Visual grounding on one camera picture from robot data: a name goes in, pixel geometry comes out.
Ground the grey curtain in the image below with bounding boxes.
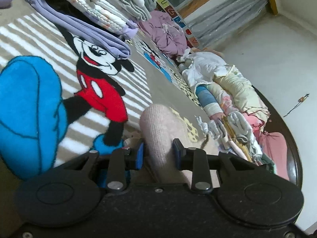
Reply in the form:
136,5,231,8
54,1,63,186
184,0,269,51

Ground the purple floral duvet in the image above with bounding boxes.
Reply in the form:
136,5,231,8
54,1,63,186
137,10,190,56

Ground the dark wooden bed end board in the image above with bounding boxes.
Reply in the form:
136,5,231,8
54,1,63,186
251,84,303,187

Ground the pink knitted towel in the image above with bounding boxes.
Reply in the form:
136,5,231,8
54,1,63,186
124,104,223,189

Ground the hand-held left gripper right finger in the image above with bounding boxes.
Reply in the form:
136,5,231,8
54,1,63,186
172,138,258,195

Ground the folded clothes stack pastel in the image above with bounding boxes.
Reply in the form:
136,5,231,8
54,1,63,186
194,111,264,165

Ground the cartoon mouse printed blanket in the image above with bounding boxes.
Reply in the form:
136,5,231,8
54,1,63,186
0,0,213,181

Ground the colourful letter print board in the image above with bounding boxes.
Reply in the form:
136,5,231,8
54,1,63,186
155,0,201,49

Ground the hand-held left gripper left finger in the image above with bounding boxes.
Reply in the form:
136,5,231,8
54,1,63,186
63,142,145,195

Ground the blue cloth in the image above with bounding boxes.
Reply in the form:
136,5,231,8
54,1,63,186
195,84,220,108

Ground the folded clothes stack purple bottomed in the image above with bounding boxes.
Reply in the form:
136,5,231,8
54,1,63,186
25,0,159,60

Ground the pink quilt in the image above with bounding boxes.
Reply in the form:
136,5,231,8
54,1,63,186
244,113,291,180

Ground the white duvet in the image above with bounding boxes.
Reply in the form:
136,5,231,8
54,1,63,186
177,51,239,95

